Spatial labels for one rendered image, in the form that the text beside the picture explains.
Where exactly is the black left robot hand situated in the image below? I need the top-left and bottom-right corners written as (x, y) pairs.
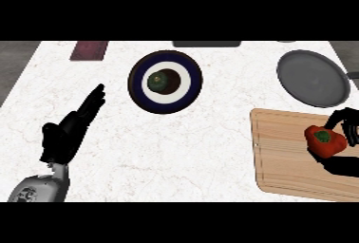
top-left (38, 83), bottom-right (106, 165)

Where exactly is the grey frying pan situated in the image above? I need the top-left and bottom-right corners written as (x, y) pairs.
top-left (275, 49), bottom-right (359, 108)

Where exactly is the wooden cutting board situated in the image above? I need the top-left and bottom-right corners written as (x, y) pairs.
top-left (248, 107), bottom-right (359, 202)

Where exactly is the navy and white plate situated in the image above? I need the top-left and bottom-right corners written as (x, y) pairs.
top-left (126, 49), bottom-right (205, 115)

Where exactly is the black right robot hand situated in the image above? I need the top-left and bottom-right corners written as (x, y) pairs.
top-left (316, 106), bottom-right (359, 178)

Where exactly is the maroon rectangular mat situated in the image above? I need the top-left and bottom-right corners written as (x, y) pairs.
top-left (69, 41), bottom-right (109, 62)

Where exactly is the dark green round vegetable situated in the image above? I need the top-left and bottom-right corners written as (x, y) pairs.
top-left (146, 70), bottom-right (177, 94)

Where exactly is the red bell pepper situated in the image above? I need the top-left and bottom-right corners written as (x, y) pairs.
top-left (303, 124), bottom-right (349, 159)

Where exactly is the dark grey rectangular appliance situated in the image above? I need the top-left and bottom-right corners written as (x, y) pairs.
top-left (171, 41), bottom-right (242, 48)

